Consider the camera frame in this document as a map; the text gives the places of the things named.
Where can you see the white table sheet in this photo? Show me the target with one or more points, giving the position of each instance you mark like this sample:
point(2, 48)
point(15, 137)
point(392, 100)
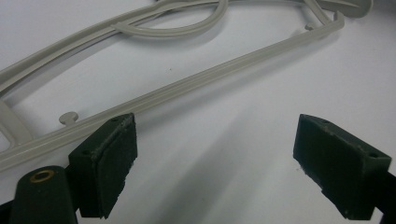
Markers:
point(218, 130)

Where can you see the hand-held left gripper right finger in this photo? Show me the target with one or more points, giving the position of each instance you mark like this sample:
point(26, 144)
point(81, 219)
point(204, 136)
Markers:
point(339, 168)

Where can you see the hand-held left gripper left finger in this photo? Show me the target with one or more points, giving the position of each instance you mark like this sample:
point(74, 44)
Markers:
point(106, 161)

